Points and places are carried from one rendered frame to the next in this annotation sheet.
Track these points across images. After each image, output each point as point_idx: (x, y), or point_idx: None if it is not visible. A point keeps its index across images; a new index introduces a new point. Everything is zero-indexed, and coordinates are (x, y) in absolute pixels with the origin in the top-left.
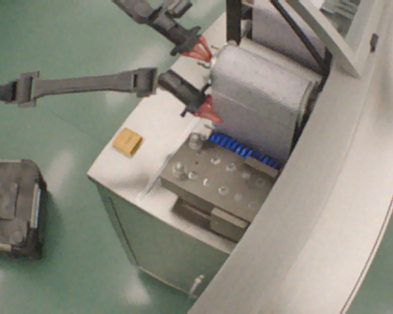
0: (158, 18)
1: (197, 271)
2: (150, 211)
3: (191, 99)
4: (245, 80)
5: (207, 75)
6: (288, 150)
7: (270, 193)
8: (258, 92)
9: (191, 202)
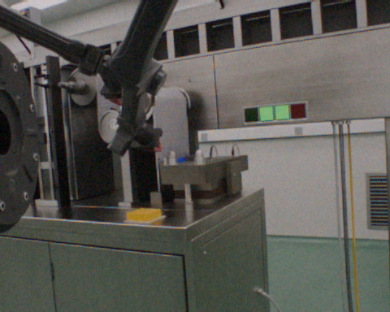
0: (106, 56)
1: (245, 296)
2: (223, 207)
3: (150, 130)
4: (162, 92)
5: None
6: (188, 140)
7: None
8: (170, 95)
9: (218, 179)
